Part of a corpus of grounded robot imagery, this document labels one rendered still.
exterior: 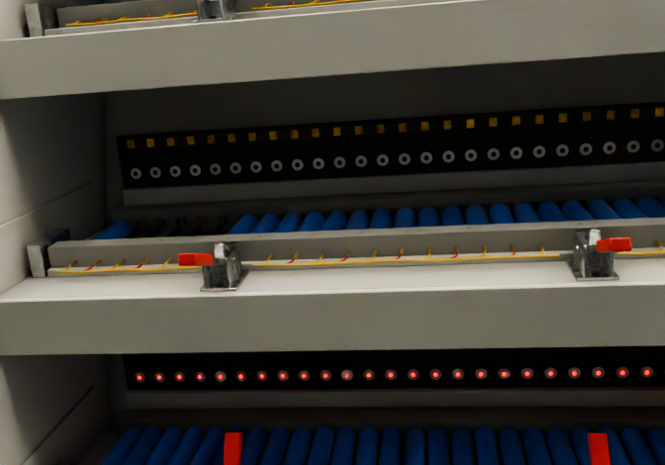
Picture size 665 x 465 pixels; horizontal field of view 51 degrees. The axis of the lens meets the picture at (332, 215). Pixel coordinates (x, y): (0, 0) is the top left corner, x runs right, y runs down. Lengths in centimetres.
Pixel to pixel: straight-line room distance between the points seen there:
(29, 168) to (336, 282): 29
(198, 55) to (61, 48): 11
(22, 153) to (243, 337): 25
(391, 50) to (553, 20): 11
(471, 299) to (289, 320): 13
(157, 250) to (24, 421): 18
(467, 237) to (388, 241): 6
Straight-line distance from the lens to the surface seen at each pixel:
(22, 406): 64
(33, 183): 65
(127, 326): 55
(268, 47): 53
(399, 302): 49
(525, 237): 54
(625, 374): 69
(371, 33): 52
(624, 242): 45
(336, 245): 54
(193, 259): 46
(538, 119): 66
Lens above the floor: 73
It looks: 3 degrees up
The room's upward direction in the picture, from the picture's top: 2 degrees counter-clockwise
